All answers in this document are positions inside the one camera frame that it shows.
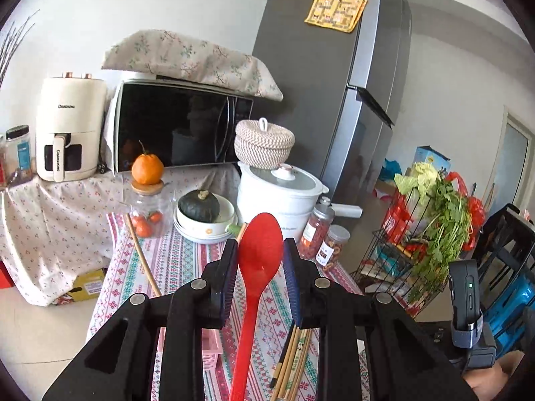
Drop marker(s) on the orange fruit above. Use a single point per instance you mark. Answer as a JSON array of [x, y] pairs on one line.
[[147, 169]]

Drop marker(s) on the dark green pumpkin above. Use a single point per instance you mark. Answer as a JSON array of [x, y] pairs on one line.
[[198, 206]]

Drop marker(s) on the bundle of wooden chopsticks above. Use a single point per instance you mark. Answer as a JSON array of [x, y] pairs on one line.
[[299, 363]]

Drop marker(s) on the white electric pot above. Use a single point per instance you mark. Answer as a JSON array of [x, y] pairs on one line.
[[271, 200]]

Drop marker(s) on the glass door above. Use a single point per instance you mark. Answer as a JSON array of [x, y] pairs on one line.
[[512, 154]]

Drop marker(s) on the floral cabinet cloth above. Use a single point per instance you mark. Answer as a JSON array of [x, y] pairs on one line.
[[50, 225]]

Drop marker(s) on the tall jar of red chili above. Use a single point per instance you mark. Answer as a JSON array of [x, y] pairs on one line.
[[315, 229]]

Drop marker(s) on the pink plastic utensil basket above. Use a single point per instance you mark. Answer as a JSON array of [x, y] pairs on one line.
[[211, 351]]

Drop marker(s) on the black chair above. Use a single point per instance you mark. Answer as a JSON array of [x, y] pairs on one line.
[[505, 234]]

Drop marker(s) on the woven lidded basket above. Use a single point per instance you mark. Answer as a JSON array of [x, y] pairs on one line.
[[263, 146]]

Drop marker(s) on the white air fryer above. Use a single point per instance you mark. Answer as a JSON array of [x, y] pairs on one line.
[[69, 125]]

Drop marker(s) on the long brown wooden chopstick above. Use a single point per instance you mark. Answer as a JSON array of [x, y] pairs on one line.
[[143, 255]]

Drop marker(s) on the red plastic spoon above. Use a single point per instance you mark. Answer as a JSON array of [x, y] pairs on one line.
[[259, 244]]

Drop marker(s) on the clear jar with dark lid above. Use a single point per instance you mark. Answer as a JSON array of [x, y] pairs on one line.
[[19, 154]]

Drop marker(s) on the black chopstick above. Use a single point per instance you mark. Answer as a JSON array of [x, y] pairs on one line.
[[281, 363]]

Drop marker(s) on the white ceramic bowl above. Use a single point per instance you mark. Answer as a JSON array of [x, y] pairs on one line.
[[200, 229]]

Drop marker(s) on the grey refrigerator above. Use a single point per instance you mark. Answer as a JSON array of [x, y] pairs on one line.
[[326, 92]]

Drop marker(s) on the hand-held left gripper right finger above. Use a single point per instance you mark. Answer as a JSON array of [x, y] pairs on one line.
[[291, 277]]

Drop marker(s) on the black plug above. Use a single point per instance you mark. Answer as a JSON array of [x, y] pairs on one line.
[[102, 168]]

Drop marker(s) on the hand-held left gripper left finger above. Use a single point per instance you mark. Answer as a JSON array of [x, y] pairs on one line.
[[229, 288]]

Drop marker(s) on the bunch of leafy greens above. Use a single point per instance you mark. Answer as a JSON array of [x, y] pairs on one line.
[[447, 225]]

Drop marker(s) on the patterned striped tablecloth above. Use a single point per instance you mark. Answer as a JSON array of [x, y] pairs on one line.
[[184, 267]]

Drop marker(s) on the short jar of dried fruit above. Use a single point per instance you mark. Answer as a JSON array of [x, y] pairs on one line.
[[332, 244]]

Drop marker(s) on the blue cardboard box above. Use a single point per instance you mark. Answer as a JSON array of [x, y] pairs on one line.
[[432, 158]]

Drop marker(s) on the dried branches in vase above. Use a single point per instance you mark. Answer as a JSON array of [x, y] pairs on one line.
[[12, 46]]

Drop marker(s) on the yellow cardboard box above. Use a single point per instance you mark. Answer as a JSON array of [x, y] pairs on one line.
[[85, 286]]

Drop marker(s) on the red plastic bag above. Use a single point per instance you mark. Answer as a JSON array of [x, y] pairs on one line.
[[397, 217]]

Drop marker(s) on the glass jar with wooden lid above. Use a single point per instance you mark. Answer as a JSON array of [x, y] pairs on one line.
[[146, 213]]

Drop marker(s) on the blue plastic stool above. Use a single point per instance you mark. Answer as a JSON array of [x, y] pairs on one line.
[[510, 309]]

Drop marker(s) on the floral microwave cover cloth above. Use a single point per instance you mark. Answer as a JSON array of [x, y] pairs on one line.
[[188, 56]]

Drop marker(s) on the black microwave oven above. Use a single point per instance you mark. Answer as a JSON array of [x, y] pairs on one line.
[[179, 125]]

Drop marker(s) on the napa cabbage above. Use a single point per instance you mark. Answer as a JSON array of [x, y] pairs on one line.
[[418, 179]]

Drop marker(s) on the small green object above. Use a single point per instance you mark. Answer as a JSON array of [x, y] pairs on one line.
[[232, 229]]

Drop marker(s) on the person's right hand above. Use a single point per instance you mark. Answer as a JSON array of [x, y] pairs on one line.
[[493, 380]]

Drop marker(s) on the red box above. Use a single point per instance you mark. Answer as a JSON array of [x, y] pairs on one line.
[[4, 273]]

